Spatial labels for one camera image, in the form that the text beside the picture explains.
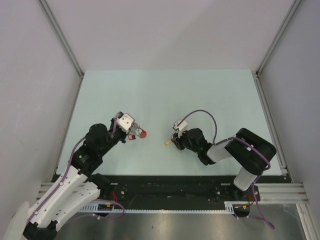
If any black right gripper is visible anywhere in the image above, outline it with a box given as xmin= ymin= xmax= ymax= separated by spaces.
xmin=171 ymin=128 xmax=200 ymax=154

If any keyring bunch with chain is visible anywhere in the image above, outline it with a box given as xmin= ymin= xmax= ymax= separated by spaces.
xmin=127 ymin=123 xmax=144 ymax=141

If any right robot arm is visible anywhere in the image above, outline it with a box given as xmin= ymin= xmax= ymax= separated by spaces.
xmin=170 ymin=128 xmax=277 ymax=201

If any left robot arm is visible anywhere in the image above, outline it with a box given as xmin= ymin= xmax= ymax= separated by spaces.
xmin=22 ymin=112 xmax=135 ymax=240

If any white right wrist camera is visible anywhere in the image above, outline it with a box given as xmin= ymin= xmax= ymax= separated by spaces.
xmin=172 ymin=118 xmax=188 ymax=137

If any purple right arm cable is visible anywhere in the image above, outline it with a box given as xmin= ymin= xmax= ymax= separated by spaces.
xmin=174 ymin=109 xmax=272 ymax=173

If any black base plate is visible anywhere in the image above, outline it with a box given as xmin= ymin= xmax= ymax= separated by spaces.
xmin=101 ymin=175 xmax=261 ymax=205

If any white slotted cable duct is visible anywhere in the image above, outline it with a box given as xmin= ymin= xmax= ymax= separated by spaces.
xmin=79 ymin=200 xmax=249 ymax=214

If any aluminium right frame rail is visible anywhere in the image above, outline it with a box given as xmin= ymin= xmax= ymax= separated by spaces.
xmin=257 ymin=183 xmax=309 ymax=204

